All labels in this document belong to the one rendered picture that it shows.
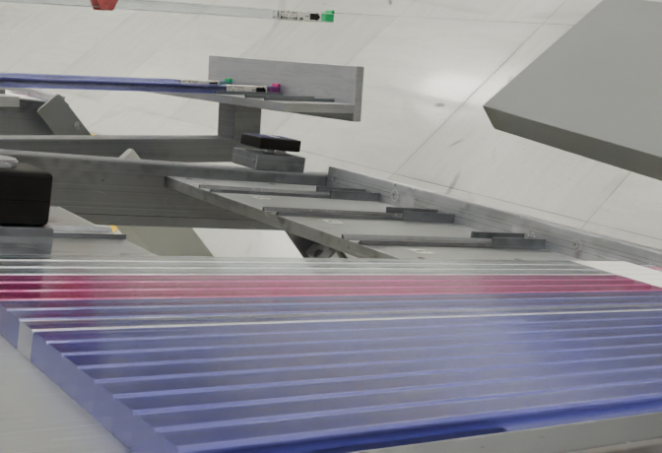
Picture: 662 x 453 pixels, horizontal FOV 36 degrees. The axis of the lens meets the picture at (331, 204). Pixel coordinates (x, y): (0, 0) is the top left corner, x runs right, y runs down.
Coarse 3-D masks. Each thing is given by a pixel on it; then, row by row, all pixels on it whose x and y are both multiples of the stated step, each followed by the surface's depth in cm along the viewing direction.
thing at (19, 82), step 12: (0, 84) 110; (12, 84) 111; (24, 84) 111; (36, 84) 112; (48, 84) 113; (60, 84) 114; (72, 84) 115; (84, 84) 115; (96, 84) 116; (108, 84) 117; (120, 84) 118; (132, 84) 119; (144, 84) 120; (156, 84) 121; (168, 84) 122; (180, 84) 123; (192, 84) 124; (204, 84) 125; (216, 84) 127
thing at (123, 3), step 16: (0, 0) 98; (16, 0) 99; (32, 0) 100; (48, 0) 101; (64, 0) 102; (80, 0) 103; (96, 0) 104; (128, 0) 106; (144, 0) 107; (240, 16) 114; (256, 16) 116; (272, 16) 117
